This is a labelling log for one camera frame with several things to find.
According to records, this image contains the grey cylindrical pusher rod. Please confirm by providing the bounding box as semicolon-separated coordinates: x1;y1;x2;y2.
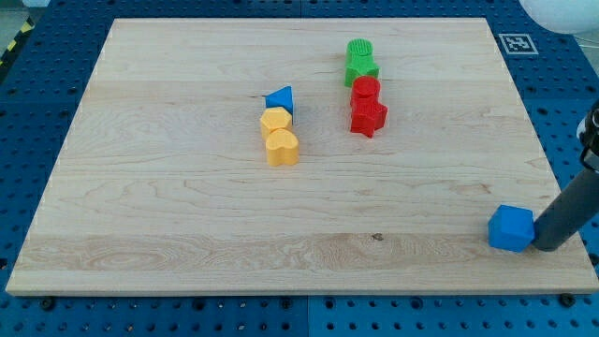
533;168;598;252

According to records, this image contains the white round object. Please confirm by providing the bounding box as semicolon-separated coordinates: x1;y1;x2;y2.
519;0;598;34

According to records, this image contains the light wooden board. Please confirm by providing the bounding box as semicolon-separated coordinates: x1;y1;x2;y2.
7;18;598;296

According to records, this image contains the green star block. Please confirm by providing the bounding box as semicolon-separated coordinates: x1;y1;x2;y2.
344;55;380;87

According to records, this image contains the green cylinder block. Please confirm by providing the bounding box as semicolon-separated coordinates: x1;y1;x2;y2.
346;38;373;62

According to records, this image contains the blue triangle block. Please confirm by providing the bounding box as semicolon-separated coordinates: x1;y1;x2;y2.
265;86;294;115

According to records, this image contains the yellow heart block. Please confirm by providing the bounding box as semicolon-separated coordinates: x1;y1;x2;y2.
265;129;300;166

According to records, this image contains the blue cube block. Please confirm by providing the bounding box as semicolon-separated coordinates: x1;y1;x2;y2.
488;204;535;253

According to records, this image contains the red star block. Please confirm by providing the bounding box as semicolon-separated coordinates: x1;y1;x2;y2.
350;100;388;138

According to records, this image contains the yellow hexagon block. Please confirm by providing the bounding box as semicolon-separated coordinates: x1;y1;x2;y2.
259;107;292;140

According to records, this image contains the white fiducial marker tag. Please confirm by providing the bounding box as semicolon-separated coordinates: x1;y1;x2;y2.
499;33;538;55

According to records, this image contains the red cylinder block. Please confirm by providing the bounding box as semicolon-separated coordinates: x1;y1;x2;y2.
350;76;381;106

